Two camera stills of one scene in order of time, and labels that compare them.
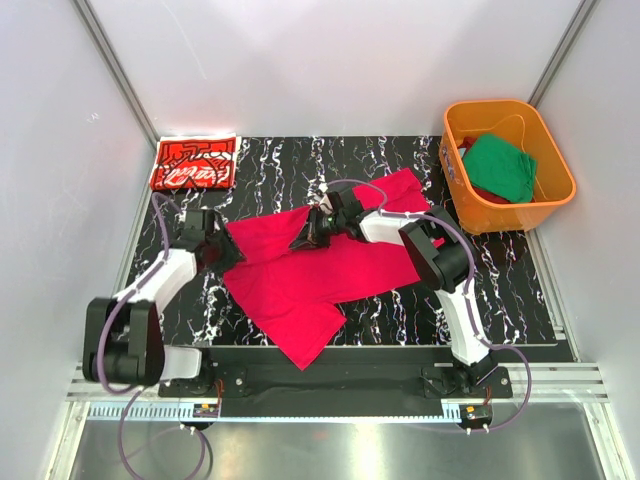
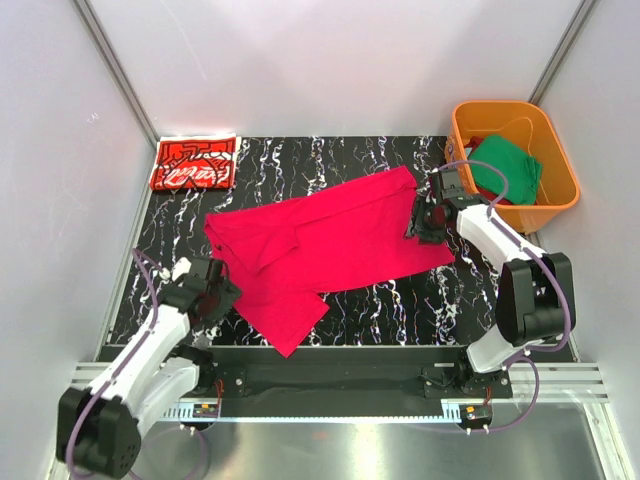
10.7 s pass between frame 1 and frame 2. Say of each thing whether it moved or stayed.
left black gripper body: moved
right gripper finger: moved
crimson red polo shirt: moved
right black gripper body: moved
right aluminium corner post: stayed
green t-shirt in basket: stayed
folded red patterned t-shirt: stayed
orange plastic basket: stayed
